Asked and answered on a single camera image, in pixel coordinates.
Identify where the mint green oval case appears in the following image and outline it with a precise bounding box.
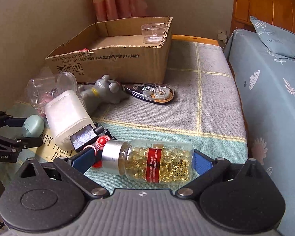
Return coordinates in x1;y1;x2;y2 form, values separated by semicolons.
22;114;45;137

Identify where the black toy train block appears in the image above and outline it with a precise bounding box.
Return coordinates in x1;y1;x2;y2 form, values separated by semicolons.
70;124;116;168

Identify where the wooden bed headboard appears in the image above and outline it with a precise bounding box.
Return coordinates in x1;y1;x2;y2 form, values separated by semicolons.
230;0;295;34

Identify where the white wall socket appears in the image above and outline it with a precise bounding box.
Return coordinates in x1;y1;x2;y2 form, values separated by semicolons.
217;30;228;43

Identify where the grey bear figurine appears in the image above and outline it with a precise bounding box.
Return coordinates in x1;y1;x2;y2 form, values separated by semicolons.
78;75;129;115

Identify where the glass bottle of golden capsules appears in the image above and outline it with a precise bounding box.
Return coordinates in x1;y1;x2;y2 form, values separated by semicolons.
102;140;194;185

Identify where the pink keychain charm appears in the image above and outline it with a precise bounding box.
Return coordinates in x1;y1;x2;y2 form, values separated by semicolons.
37;88;57;117

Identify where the red toy train block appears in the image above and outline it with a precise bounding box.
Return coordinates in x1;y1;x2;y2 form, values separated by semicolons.
79;49;94;54

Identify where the clear round plastic cup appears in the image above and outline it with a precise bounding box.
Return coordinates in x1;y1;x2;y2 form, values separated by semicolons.
26;73;77;109

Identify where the blue patterned bed sheet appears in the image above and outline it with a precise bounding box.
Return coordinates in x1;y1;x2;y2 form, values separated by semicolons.
224;29;295;235

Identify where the grey green checked blanket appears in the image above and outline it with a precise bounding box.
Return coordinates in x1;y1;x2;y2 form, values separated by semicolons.
0;40;249;195

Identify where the white translucent plastic jar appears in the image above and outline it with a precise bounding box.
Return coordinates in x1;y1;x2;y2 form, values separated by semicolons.
45;89;95;151

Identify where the open cardboard box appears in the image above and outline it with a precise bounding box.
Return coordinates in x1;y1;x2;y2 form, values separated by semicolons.
45;17;172;84

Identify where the blue patterned pillow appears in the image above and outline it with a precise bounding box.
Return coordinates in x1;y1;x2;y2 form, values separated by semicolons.
250;16;295;61

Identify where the black correction tape dispenser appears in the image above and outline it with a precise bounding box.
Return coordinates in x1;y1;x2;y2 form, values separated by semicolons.
123;83;175;104

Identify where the clear square plastic container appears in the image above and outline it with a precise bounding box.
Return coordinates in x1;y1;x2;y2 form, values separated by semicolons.
141;23;167;44

